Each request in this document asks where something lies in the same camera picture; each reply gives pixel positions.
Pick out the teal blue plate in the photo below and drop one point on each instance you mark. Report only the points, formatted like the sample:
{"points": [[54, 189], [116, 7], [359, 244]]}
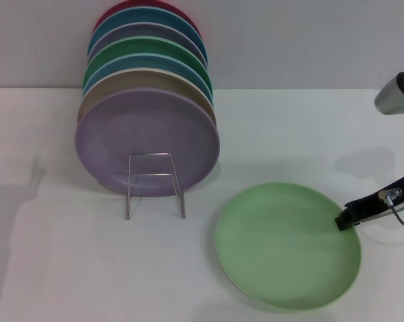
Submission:
{"points": [[145, 16]]}

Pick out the maroon red plate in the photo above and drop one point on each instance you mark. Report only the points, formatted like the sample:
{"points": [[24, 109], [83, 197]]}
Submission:
{"points": [[116, 10]]}

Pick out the grey purple plate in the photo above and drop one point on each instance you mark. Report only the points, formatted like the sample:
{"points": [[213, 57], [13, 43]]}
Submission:
{"points": [[145, 31]]}

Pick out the beige plate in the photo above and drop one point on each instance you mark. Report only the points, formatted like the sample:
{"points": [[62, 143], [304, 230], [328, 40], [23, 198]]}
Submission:
{"points": [[145, 78]]}

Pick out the dark green plate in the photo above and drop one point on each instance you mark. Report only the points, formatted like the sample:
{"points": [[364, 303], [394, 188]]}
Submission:
{"points": [[145, 45]]}

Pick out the light blue plate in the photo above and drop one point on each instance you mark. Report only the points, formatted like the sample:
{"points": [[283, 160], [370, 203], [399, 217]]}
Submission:
{"points": [[145, 60]]}

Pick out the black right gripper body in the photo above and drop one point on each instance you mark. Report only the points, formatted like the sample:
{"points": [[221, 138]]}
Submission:
{"points": [[369, 201]]}

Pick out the light green plate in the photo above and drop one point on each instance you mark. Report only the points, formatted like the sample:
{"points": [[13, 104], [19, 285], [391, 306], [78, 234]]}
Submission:
{"points": [[286, 245]]}

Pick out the lilac plate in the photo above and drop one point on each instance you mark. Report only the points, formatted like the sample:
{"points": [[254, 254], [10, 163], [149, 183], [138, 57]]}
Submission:
{"points": [[121, 134]]}

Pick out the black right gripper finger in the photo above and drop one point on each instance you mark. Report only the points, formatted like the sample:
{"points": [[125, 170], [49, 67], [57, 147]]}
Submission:
{"points": [[348, 218]]}

